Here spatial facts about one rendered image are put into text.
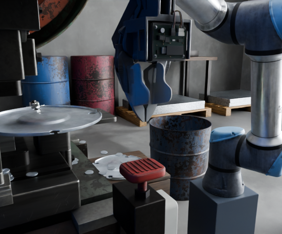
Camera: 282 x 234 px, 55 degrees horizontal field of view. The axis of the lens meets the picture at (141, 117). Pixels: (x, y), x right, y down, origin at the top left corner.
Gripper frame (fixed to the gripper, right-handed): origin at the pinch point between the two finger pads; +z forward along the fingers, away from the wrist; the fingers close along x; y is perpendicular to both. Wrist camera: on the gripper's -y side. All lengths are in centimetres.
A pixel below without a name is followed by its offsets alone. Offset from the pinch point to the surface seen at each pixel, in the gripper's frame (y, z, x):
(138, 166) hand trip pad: 0.0, 9.2, -0.6
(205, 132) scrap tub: -85, 40, 92
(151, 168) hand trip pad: 1.9, 9.1, 0.8
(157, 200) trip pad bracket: 2.8, 14.7, 1.5
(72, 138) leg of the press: -56, 21, 2
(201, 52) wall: -364, -7, 326
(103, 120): -26.0, 7.7, 3.0
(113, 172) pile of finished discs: -78, 49, 27
